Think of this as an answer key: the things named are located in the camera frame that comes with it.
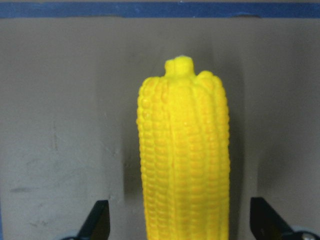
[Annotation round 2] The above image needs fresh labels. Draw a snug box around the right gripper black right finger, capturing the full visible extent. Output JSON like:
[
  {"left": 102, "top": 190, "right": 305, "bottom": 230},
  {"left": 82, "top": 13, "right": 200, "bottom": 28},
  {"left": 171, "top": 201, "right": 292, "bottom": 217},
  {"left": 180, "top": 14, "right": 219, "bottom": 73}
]
[{"left": 250, "top": 197, "right": 295, "bottom": 240}]

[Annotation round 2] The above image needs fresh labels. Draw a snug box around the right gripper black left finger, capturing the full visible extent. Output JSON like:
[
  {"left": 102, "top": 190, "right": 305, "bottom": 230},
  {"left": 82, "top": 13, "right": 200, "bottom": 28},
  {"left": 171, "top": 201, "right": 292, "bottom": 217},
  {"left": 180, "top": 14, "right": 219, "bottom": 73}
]
[{"left": 76, "top": 200, "right": 111, "bottom": 240}]

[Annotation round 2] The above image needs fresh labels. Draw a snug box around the yellow plastic corn cob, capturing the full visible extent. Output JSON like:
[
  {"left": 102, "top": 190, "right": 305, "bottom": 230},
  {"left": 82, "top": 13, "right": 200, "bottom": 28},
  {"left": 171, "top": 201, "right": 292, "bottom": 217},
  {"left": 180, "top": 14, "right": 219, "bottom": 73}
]
[{"left": 136, "top": 56, "right": 231, "bottom": 240}]

